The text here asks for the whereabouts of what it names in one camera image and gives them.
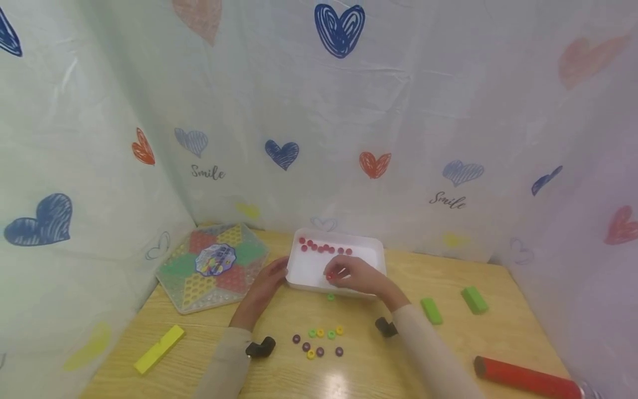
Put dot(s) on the person's left hand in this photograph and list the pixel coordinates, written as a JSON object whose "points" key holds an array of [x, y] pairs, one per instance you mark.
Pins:
{"points": [[265, 286]]}

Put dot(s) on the person's right hand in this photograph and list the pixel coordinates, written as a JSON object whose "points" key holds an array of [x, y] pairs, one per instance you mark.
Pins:
{"points": [[366, 279]]}

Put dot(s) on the person's right fingers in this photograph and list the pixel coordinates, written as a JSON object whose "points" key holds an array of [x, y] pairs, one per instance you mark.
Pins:
{"points": [[339, 270]]}

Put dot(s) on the person's left fingers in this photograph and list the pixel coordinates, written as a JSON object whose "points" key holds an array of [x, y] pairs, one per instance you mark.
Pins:
{"points": [[279, 270]]}

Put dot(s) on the white plastic tray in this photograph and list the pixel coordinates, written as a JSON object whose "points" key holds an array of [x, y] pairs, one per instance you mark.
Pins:
{"points": [[311, 266]]}

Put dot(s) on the person's right forearm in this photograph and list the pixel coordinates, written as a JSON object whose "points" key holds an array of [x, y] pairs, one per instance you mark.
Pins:
{"points": [[431, 354]]}

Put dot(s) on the person's left forearm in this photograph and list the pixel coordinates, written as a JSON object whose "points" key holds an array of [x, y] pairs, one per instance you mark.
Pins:
{"points": [[234, 349]]}

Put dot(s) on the row of red beads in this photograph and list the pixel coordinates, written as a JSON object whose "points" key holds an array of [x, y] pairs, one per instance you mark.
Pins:
{"points": [[319, 246]]}

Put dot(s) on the hexagonal checkers game board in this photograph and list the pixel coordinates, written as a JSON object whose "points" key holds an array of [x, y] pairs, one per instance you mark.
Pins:
{"points": [[214, 266]]}

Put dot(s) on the cluster of coloured rings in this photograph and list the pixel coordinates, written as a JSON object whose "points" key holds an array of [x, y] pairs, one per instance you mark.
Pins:
{"points": [[320, 341]]}

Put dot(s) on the black wrist band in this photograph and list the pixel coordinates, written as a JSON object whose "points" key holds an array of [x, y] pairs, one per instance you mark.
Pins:
{"points": [[260, 347], [386, 327]]}

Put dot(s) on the green rectangular block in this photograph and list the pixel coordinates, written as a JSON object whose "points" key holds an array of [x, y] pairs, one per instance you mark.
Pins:
{"points": [[431, 311], [474, 300]]}

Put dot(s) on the yellow rectangular block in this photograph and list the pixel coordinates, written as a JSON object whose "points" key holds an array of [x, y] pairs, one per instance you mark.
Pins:
{"points": [[158, 349]]}

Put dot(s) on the red cylinder tube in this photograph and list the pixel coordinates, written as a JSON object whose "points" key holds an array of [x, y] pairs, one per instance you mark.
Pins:
{"points": [[526, 378]]}

